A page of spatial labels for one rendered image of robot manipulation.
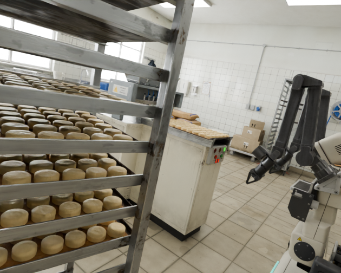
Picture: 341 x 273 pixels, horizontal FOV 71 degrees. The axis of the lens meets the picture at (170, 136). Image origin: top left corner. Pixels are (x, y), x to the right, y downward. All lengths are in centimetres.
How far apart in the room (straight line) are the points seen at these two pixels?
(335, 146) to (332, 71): 445
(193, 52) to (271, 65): 210
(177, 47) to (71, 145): 31
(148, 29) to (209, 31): 631
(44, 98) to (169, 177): 166
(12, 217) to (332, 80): 567
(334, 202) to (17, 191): 141
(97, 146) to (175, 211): 160
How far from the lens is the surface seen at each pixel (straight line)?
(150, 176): 61
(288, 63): 600
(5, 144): 51
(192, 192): 194
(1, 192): 54
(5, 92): 49
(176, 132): 198
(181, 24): 59
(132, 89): 206
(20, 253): 67
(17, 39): 48
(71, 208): 65
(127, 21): 55
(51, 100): 50
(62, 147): 53
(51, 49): 49
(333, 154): 148
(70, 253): 66
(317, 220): 160
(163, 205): 216
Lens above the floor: 121
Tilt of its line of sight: 11 degrees down
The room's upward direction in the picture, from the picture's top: 12 degrees clockwise
